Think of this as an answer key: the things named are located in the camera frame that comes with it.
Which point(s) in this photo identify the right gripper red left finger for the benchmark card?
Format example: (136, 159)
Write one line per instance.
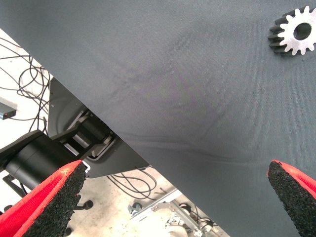
(37, 212)

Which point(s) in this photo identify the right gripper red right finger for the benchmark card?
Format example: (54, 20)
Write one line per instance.
(296, 202)

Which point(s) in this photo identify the small steel planetary gear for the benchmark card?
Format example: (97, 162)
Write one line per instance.
(287, 37)

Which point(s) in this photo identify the grey robot base panel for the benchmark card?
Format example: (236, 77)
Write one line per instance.
(128, 160)

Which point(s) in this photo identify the black caster wheel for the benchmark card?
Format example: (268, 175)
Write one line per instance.
(87, 204)

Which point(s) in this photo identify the grey caster wheel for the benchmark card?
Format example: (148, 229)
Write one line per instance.
(135, 209)

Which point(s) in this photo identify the grey power adapter box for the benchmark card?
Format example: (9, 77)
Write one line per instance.
(6, 113)

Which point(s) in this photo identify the dark grey table cloth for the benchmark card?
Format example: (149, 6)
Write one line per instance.
(172, 74)

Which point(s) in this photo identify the aluminium profile frame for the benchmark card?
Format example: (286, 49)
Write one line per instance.
(172, 219)

